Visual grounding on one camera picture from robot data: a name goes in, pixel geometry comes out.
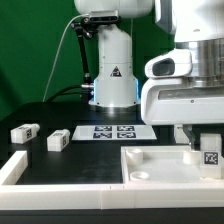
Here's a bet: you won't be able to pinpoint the white square tabletop part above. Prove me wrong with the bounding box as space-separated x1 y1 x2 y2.
121 145 224 183

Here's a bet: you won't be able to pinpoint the black cables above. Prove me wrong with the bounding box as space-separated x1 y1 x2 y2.
45 85 91 103

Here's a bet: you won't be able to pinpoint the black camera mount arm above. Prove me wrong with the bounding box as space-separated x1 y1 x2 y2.
71 18 98 102

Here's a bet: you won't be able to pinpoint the white tag sheet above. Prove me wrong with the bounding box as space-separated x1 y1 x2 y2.
72 125 156 141

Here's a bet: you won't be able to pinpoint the grey cable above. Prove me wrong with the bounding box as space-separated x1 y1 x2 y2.
42 13 88 103

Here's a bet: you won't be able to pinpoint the white U-shaped fence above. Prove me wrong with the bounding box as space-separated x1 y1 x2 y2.
0 151 224 210

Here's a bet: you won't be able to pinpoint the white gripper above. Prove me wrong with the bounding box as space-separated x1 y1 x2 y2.
141 78 224 149

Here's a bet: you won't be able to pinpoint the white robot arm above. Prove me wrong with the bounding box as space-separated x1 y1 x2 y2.
74 0 224 127

